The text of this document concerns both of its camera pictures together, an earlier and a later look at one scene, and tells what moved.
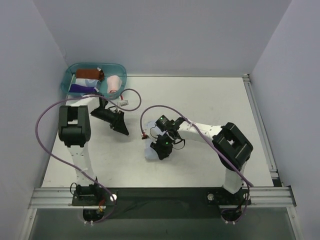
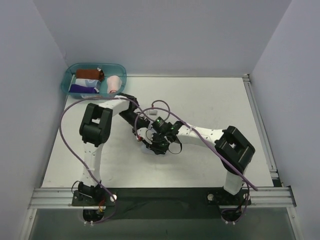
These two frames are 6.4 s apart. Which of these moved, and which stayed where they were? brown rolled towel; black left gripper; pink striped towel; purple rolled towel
Moved: black left gripper
Stayed: brown rolled towel; purple rolled towel; pink striped towel
